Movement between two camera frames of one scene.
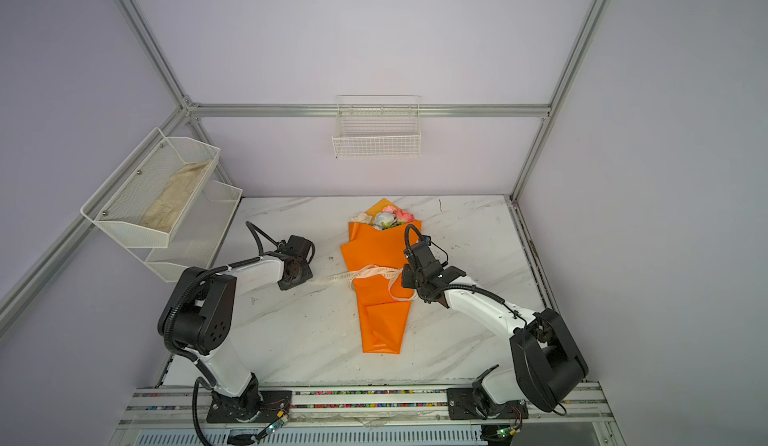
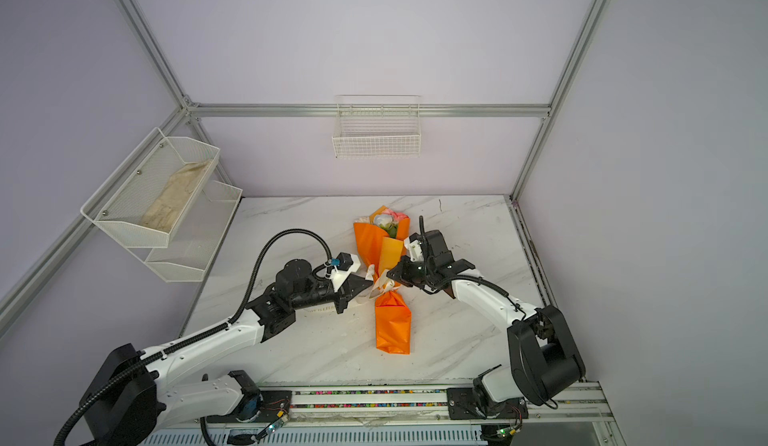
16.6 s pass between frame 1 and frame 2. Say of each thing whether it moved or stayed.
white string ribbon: moved
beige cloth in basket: stayed
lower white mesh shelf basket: stayed
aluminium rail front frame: stayed
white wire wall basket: stayed
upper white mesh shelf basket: stayed
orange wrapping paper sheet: moved
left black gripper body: moved
